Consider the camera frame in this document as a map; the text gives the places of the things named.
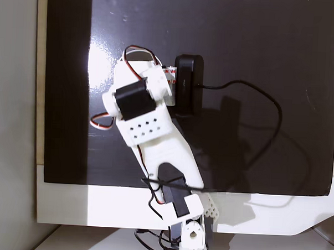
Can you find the black oval camera box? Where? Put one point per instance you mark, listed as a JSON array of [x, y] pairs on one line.
[[188, 84]]

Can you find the black table mat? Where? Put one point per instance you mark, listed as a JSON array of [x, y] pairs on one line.
[[243, 37]]

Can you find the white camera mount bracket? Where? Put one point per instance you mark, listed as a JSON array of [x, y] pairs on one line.
[[170, 81]]

